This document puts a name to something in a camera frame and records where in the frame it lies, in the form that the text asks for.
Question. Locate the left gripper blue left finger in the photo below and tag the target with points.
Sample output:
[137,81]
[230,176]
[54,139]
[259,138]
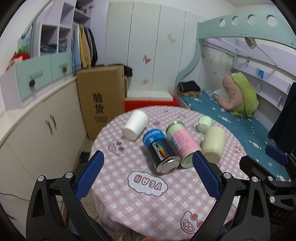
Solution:
[55,210]

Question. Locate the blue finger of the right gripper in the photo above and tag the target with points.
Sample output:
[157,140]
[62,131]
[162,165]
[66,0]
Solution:
[252,168]
[276,155]

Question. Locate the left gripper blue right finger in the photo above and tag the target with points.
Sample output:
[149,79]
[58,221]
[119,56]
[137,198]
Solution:
[240,211]

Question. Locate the blue black metal can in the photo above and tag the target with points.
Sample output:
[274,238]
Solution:
[164,158]

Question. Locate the cream plastic cup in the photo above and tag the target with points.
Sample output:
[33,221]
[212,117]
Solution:
[213,144]

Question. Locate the small green cup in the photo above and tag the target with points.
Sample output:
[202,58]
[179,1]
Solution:
[204,123]

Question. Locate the white paper cup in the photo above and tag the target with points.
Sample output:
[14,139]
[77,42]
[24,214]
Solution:
[135,125]

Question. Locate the dark hanging garment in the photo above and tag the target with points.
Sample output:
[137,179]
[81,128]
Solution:
[283,130]

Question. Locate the blue patterned mattress sheet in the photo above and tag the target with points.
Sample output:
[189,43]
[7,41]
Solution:
[249,131]

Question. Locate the green and pink bedding roll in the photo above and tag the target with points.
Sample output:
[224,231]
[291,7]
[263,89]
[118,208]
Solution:
[237,96]

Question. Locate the pink green cylindrical can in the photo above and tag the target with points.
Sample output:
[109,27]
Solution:
[183,142]

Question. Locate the white low cabinet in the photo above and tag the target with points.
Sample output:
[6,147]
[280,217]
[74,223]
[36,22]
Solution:
[46,141]

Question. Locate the pink checkered tablecloth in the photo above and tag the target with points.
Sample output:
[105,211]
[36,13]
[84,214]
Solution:
[130,195]

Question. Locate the folded dark clothes pile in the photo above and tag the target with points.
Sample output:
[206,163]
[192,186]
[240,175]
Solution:
[189,88]

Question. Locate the red storage box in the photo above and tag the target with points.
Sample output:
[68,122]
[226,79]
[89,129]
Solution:
[135,104]

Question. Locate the brown cardboard box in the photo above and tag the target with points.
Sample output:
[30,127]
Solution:
[102,96]

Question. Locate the teal drawer unit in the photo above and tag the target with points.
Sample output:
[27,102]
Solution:
[27,80]

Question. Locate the white wardrobe with butterflies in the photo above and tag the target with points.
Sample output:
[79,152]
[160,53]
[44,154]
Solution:
[155,41]

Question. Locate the red plush toy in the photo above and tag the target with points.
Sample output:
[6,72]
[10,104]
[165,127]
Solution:
[19,56]

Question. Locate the hanging clothes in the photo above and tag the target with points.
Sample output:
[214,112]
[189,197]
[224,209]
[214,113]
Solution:
[84,52]

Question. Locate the purple stair shelf unit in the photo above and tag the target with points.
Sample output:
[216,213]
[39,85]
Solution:
[55,19]

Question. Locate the teal bunk bed frame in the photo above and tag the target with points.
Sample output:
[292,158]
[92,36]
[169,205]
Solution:
[235,34]

